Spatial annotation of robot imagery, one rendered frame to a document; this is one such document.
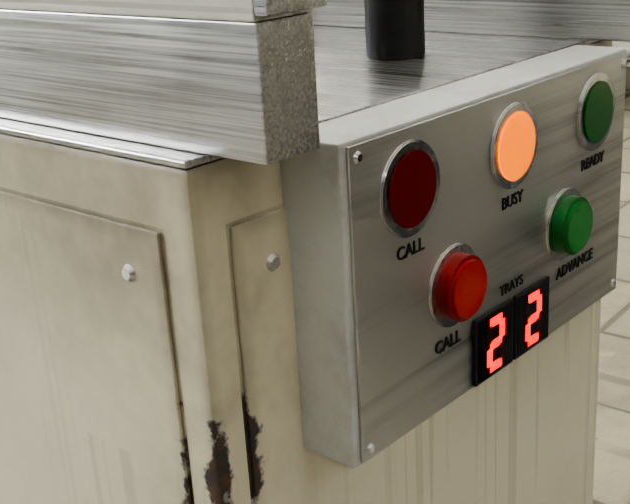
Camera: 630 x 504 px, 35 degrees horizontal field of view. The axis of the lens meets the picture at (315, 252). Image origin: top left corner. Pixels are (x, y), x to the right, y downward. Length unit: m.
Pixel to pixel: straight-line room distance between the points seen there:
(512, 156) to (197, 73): 0.17
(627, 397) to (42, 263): 1.63
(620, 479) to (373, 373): 1.34
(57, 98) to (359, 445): 0.19
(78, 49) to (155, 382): 0.14
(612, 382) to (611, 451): 0.26
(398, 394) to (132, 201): 0.14
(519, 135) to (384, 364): 0.13
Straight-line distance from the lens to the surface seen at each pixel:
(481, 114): 0.44
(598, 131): 0.54
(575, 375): 0.65
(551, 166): 0.51
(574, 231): 0.52
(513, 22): 0.61
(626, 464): 1.78
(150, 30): 0.37
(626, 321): 2.31
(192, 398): 0.40
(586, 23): 0.59
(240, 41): 0.34
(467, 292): 0.44
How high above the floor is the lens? 0.93
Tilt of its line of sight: 20 degrees down
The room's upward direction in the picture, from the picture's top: 4 degrees counter-clockwise
